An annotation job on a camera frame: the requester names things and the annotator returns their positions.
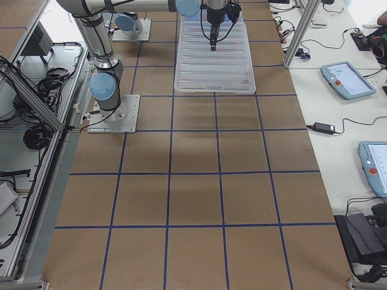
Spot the teach pendant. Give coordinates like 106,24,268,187
358,141,386,198
320,61,376,100

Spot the aluminium frame post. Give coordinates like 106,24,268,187
283,0,319,68

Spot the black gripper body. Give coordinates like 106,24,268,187
206,0,241,27

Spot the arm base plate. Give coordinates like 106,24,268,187
87,95,140,134
112,14,152,42

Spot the black power adapter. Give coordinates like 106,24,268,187
307,122,336,135

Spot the clear plastic box lid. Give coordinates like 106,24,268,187
174,11,256,94

